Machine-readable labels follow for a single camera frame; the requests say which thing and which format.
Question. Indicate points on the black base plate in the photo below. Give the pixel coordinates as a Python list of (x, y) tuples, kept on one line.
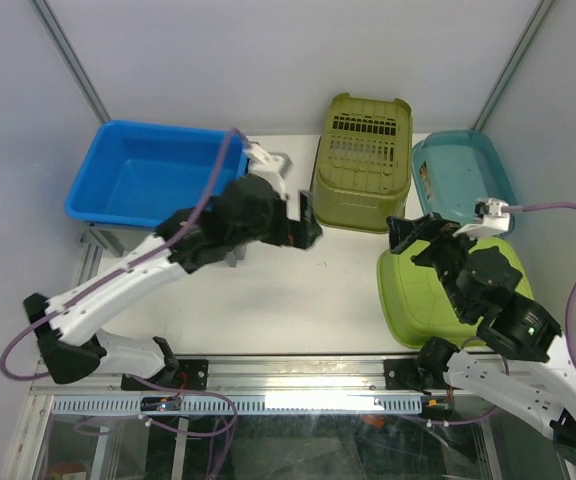
[(193, 377), (404, 374)]

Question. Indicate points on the grey plastic crate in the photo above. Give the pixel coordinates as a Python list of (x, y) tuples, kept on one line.
[(116, 239)]

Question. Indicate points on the olive slotted basket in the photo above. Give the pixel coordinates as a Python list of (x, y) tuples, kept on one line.
[(362, 170)]

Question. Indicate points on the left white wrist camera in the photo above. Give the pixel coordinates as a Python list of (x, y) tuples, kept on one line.
[(271, 166)]

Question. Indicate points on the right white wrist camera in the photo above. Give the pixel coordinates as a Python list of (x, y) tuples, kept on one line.
[(490, 220)]

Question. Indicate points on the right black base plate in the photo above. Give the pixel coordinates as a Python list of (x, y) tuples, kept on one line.
[(404, 374)]

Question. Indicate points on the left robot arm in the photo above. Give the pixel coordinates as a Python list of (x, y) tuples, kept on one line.
[(70, 328)]

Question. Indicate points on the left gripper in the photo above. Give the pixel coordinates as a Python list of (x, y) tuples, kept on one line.
[(295, 234)]

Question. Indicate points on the white slotted cable duct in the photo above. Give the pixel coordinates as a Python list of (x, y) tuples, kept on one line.
[(274, 403)]

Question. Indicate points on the blue plastic tub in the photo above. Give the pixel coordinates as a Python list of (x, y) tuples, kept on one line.
[(138, 174)]

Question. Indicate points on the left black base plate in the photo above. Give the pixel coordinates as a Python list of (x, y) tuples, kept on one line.
[(193, 377)]

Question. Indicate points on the lime green basin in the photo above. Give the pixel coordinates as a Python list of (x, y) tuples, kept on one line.
[(414, 303)]

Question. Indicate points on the teal translucent container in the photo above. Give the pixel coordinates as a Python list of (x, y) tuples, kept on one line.
[(452, 170)]

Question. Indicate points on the aluminium mounting rail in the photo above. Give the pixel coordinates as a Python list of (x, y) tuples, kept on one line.
[(239, 375)]

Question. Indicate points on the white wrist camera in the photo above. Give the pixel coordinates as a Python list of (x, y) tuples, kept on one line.
[(490, 220), (271, 166)]

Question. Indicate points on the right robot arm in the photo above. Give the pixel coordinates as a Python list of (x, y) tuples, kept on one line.
[(522, 331)]

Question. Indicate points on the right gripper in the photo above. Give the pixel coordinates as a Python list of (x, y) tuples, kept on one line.
[(402, 232)]

